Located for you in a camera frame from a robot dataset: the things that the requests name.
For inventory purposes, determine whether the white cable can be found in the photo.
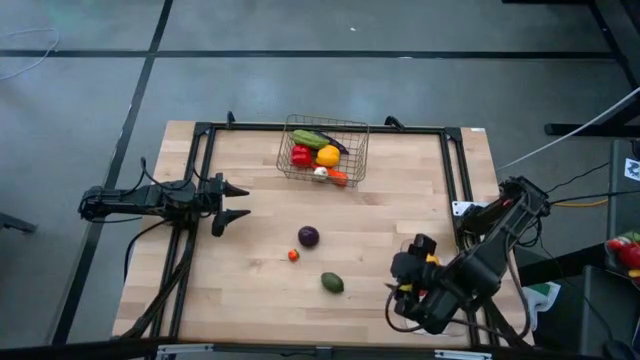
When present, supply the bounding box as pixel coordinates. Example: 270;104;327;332
0;27;60;81
494;87;640;172

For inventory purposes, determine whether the yellow bell pepper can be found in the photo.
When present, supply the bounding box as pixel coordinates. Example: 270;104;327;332
315;144;342;168

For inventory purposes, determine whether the white plate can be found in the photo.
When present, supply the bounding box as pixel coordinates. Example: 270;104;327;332
451;199;489;217

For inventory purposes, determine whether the metal wire basket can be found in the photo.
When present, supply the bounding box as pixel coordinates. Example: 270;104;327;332
275;113;370;189

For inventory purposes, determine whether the round purple plum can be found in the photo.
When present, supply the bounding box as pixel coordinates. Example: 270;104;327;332
297;225;321;248

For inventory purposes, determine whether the purple eggplant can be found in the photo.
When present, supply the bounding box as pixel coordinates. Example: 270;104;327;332
314;130;350;155

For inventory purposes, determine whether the red bell pepper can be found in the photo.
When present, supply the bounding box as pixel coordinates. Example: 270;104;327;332
290;144;314;168

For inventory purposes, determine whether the long red pepper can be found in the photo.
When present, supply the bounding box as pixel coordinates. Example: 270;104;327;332
312;163;349;188

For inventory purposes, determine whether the yellow cable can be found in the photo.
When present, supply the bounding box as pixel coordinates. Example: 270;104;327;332
551;198;610;208

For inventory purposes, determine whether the grey furniture leg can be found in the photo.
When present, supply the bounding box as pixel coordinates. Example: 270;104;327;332
0;212;39;235

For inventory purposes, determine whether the silver bracket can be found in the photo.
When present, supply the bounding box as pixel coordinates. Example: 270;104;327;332
433;349;494;360
156;343;216;360

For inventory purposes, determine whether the green white bag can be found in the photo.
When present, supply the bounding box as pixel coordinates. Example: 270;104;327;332
522;281;562;332

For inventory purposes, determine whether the black cable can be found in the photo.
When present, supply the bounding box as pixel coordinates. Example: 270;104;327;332
548;188;640;205
122;218;172;284

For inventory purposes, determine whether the black table frame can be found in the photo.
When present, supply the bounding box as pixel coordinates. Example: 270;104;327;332
119;119;531;349

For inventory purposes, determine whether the green pepper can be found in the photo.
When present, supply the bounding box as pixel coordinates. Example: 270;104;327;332
290;129;331;150

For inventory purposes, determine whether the green avocado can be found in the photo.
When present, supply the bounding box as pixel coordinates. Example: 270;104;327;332
320;271;345;295

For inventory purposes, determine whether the dark grey cabinet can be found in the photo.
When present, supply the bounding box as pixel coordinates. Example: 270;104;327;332
579;264;640;360

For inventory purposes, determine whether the bin of spare produce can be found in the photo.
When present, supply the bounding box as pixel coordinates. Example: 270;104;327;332
603;228;640;289

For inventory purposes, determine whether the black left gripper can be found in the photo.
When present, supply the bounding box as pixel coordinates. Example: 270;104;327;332
196;171;253;239

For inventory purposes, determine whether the black desk frame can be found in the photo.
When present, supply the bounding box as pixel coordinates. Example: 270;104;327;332
501;0;640;139

